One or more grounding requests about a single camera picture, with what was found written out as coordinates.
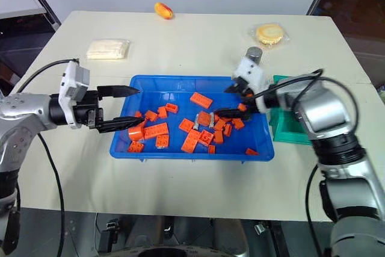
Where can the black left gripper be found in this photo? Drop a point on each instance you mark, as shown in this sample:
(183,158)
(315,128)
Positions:
(88,109)

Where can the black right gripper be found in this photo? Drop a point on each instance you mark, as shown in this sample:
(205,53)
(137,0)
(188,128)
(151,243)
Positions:
(248,97)

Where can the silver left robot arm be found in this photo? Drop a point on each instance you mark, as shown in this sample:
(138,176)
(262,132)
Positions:
(27,109)

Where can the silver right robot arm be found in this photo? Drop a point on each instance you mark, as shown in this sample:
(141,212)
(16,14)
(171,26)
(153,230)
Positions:
(328,109)

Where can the blue plastic bin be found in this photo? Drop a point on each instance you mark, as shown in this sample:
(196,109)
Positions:
(180,88)

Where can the green plastic bin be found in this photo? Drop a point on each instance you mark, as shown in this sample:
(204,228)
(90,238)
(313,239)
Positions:
(288,136)

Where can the small orange toy brick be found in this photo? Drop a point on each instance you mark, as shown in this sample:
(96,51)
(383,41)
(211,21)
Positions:
(151,115)
(251,152)
(228,130)
(138,114)
(238,123)
(242,106)
(171,107)
(186,125)
(218,136)
(162,141)
(219,124)
(211,149)
(162,112)
(206,137)
(135,147)

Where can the round orange toy block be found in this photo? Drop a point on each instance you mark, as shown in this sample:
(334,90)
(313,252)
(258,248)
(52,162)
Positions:
(136,133)

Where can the long orange toy brick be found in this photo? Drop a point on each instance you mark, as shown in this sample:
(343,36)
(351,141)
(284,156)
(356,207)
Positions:
(190,141)
(156,131)
(201,99)

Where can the grey metal can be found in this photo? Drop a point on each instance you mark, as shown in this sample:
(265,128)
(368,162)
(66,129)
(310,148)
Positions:
(255,54)

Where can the white wrapped packet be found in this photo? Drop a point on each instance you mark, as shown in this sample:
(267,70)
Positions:
(108,49)

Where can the wrapped round yellow biscuit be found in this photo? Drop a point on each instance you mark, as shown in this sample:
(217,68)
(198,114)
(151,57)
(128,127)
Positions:
(269,34)

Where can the yellow red toy fruit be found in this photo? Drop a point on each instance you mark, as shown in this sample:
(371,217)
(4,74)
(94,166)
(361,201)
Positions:
(164,11)

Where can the black box under table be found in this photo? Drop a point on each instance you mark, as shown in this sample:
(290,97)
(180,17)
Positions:
(109,236)

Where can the grey robot torso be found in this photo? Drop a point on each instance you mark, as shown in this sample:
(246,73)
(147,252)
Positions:
(186,239)

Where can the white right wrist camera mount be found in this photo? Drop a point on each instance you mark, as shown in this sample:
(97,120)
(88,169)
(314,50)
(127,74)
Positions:
(251,72)

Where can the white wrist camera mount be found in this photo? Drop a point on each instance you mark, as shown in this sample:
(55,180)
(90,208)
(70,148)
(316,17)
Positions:
(68,88)
(251,72)

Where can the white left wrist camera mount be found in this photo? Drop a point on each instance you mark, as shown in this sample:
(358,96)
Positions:
(68,88)

